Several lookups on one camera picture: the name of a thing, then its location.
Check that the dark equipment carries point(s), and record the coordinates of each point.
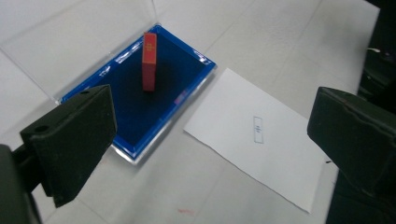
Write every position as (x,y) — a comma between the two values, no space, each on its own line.
(381,71)

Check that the red stamp block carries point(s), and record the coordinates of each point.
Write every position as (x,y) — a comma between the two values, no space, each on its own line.
(149,68)

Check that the white paper sheet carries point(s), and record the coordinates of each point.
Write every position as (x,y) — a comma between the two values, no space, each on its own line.
(243,158)

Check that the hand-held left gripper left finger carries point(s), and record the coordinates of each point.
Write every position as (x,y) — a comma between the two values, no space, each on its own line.
(71,143)

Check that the blue ink pad clear case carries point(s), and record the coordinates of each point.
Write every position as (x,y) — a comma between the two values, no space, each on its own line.
(174,71)

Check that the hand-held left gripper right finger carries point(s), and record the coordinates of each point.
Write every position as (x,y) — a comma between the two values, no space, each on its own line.
(355,140)

